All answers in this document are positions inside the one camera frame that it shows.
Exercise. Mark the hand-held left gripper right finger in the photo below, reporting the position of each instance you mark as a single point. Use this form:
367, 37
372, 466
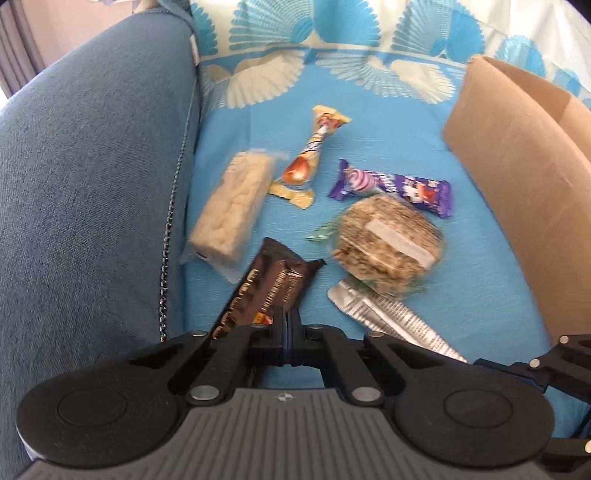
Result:
298, 344

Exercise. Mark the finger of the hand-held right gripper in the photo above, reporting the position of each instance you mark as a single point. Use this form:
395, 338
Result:
568, 355
512, 367

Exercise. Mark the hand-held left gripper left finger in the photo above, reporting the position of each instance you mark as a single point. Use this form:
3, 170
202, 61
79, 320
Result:
279, 341

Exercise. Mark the dark brown chocolate bar packet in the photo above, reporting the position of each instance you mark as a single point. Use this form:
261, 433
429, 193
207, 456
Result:
272, 281

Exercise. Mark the yellow bread snack packet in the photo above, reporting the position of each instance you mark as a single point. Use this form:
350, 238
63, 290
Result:
300, 166

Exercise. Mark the purple candy packet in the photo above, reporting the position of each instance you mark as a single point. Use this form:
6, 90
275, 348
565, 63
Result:
392, 182

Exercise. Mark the cardboard box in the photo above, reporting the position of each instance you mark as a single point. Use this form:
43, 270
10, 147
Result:
508, 161

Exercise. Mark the silver foil packet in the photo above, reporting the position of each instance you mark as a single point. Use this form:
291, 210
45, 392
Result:
392, 318

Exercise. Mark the green and white packet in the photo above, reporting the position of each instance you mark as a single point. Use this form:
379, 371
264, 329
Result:
323, 230

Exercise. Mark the round oat cake clear wrapper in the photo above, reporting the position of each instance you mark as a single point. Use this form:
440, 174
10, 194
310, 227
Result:
383, 240

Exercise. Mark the clear rice cracker bar packet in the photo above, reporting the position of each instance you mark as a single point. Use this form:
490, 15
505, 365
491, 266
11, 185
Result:
231, 207

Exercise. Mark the white blue fan-print cover cloth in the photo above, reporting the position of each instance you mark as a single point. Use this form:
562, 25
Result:
406, 115

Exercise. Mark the grey curtain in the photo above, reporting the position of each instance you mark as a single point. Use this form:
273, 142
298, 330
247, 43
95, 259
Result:
18, 46

